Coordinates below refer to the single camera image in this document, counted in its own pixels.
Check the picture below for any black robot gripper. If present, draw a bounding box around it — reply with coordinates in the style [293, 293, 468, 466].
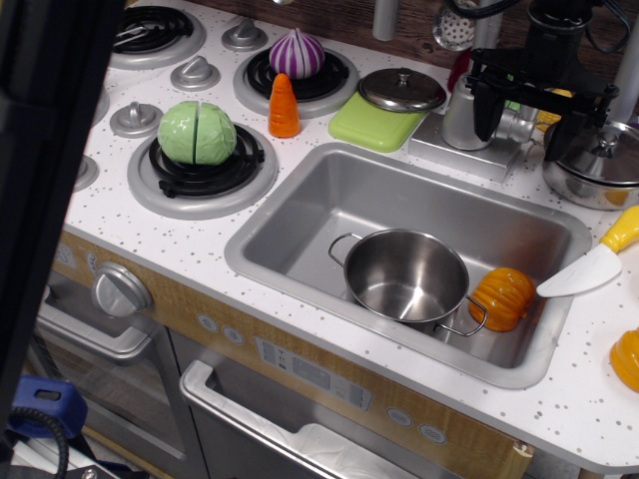
[468, 48, 619, 162]

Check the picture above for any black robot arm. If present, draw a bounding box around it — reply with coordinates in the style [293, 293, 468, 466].
[467, 1, 619, 162]

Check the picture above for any silver vertical pole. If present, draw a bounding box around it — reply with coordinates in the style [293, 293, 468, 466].
[372, 0, 400, 42]

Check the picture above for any steel pot with lid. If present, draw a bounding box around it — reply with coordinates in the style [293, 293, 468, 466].
[542, 121, 638, 211]

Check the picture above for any silver slotted spoon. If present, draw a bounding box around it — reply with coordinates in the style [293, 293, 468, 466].
[432, 5, 475, 52]

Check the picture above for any steel pot lid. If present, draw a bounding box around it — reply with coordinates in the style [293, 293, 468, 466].
[358, 68, 447, 113]

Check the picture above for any white yellow toy knife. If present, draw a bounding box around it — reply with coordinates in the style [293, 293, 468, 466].
[536, 206, 638, 298]

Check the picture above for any green toy cutting board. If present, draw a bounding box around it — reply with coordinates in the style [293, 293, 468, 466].
[328, 93, 427, 153]

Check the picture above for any orange toy pumpkin half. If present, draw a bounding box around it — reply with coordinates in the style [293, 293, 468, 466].
[470, 267, 535, 332]

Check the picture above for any back right stove burner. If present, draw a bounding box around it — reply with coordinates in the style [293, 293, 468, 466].
[233, 49, 359, 120]

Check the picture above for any stove burner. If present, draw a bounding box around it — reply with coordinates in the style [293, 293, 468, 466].
[127, 125, 279, 221]
[233, 49, 359, 120]
[110, 6, 206, 71]

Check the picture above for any purple striped toy onion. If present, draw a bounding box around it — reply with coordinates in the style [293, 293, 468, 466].
[269, 28, 325, 80]

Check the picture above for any orange toy carrot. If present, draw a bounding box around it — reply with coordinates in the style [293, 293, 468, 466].
[268, 73, 302, 138]

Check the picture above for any yellow toy fruit piece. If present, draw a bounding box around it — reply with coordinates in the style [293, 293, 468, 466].
[609, 329, 639, 392]

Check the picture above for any grey sink basin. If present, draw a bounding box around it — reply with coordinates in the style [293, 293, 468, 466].
[225, 143, 591, 389]

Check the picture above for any silver stove knob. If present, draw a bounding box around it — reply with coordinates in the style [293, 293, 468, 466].
[73, 155, 100, 193]
[170, 55, 221, 92]
[222, 18, 268, 52]
[110, 102, 164, 139]

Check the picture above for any grey control panel display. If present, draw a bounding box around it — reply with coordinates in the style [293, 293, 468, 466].
[254, 336, 372, 412]

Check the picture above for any green toy cabbage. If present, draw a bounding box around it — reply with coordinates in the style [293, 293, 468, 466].
[157, 101, 238, 166]

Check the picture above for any front right stove burner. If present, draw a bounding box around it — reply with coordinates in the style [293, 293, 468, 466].
[127, 125, 279, 221]

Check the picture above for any back left stove burner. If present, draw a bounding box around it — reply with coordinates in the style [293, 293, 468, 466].
[110, 6, 206, 71]

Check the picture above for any silver oven dial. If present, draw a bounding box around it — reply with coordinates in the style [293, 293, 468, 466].
[91, 261, 153, 318]

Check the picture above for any blue clamp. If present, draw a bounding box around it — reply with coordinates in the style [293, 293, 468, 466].
[7, 375, 88, 439]

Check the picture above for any steel pot with handles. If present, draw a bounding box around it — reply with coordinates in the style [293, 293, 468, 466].
[327, 229, 487, 337]

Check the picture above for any silver dishwasher door handle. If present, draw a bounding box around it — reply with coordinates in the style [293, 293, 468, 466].
[180, 359, 350, 479]

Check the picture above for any silver oven door handle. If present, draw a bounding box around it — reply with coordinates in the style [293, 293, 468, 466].
[36, 286, 152, 366]

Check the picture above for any black foreground post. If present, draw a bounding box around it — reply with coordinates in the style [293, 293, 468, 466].
[1, 1, 125, 418]

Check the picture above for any black coiled cable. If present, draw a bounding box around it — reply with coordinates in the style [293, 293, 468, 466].
[6, 406, 71, 479]

